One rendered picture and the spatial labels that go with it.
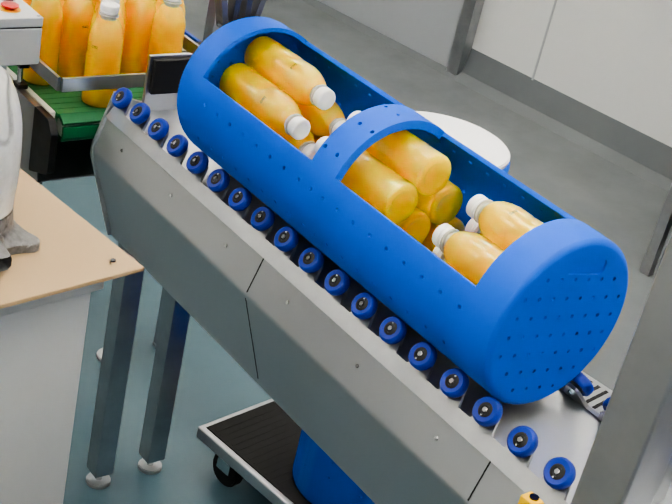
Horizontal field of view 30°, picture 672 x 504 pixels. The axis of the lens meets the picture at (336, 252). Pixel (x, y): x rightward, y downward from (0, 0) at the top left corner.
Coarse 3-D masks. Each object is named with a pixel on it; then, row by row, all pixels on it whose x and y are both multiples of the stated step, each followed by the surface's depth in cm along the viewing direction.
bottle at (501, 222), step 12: (480, 204) 192; (492, 204) 190; (504, 204) 189; (480, 216) 191; (492, 216) 188; (504, 216) 187; (516, 216) 186; (528, 216) 187; (480, 228) 191; (492, 228) 188; (504, 228) 186; (516, 228) 185; (528, 228) 184; (492, 240) 188; (504, 240) 186
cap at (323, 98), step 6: (318, 90) 221; (324, 90) 220; (330, 90) 220; (318, 96) 220; (324, 96) 220; (330, 96) 221; (318, 102) 220; (324, 102) 221; (330, 102) 222; (324, 108) 222
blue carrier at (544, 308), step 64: (192, 64) 228; (320, 64) 237; (192, 128) 230; (256, 128) 213; (384, 128) 200; (256, 192) 219; (320, 192) 201; (512, 192) 202; (384, 256) 190; (512, 256) 175; (576, 256) 176; (448, 320) 181; (512, 320) 174; (576, 320) 184; (512, 384) 183
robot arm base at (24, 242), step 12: (12, 216) 186; (0, 228) 182; (12, 228) 186; (0, 240) 181; (12, 240) 185; (24, 240) 186; (36, 240) 187; (0, 252) 178; (12, 252) 185; (24, 252) 186; (0, 264) 181
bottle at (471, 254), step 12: (444, 240) 191; (456, 240) 187; (468, 240) 186; (480, 240) 186; (444, 252) 189; (456, 252) 186; (468, 252) 185; (480, 252) 184; (492, 252) 183; (456, 264) 186; (468, 264) 184; (480, 264) 183; (468, 276) 185; (480, 276) 182
